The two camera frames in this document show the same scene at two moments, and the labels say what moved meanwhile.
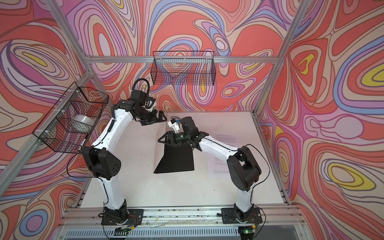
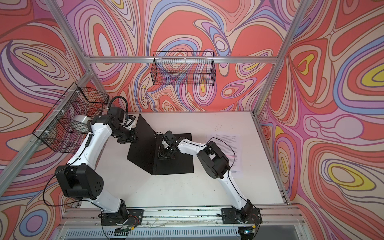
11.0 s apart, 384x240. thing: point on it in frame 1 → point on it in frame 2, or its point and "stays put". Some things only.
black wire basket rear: x=183 y=68 stays put
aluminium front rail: x=182 y=222 stays put
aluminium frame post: x=63 y=21 stays put
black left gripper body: x=147 y=117 → x=125 y=135
